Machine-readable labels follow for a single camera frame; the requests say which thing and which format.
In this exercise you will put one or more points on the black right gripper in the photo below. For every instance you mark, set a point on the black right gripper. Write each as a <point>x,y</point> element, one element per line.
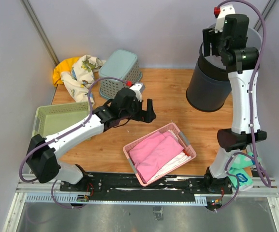
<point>208,35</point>

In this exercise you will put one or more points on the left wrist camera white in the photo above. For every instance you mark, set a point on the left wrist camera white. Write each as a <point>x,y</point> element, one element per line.
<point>135,91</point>

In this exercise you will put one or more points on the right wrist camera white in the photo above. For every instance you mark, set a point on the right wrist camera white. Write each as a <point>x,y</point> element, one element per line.
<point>220,13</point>

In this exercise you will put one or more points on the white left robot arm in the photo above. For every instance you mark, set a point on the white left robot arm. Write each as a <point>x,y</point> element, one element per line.
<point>44,152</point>

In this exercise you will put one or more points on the light blue perforated basket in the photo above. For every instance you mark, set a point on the light blue perforated basket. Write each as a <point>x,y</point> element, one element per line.
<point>121,66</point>

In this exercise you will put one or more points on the grey bin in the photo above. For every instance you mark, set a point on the grey bin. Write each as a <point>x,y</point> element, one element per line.
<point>254,40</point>

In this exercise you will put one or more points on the green patterned sock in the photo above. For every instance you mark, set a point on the green patterned sock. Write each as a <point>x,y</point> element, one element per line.
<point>238,174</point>

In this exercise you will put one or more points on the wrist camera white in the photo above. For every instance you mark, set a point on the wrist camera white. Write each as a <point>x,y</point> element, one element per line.
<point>220,13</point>
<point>135,91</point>

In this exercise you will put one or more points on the black round bin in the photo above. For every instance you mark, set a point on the black round bin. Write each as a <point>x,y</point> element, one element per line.
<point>209,86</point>

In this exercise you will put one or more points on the pink perforated basket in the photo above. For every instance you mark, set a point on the pink perforated basket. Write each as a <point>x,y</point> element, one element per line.
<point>171,126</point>

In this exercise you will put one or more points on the green perforated tray basket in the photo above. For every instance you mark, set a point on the green perforated tray basket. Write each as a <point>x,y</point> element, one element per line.
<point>54,118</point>

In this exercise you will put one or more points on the grey cable duct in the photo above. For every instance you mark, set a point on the grey cable duct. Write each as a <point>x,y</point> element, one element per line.
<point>79,199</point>

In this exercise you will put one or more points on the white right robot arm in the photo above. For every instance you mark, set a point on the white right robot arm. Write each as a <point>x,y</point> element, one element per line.
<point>245,131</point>

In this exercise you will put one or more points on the white folded cloth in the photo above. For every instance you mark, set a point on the white folded cloth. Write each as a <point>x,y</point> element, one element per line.
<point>165,157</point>

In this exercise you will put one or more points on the aluminium frame rail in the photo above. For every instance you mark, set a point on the aluminium frame rail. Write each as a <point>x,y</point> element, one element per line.
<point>25,183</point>

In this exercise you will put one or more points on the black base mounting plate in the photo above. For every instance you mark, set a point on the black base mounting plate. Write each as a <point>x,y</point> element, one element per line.
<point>151,195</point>

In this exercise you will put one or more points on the pink folded cloth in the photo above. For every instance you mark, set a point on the pink folded cloth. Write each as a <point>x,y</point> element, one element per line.
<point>142,150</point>

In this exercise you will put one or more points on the cream patterned cloth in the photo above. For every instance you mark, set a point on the cream patterned cloth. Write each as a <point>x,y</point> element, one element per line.
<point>79,76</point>

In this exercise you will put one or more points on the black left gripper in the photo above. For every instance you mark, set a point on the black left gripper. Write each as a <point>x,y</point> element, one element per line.
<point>147,116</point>

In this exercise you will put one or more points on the yellow cloth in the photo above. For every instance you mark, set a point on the yellow cloth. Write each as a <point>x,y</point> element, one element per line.
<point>64,66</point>

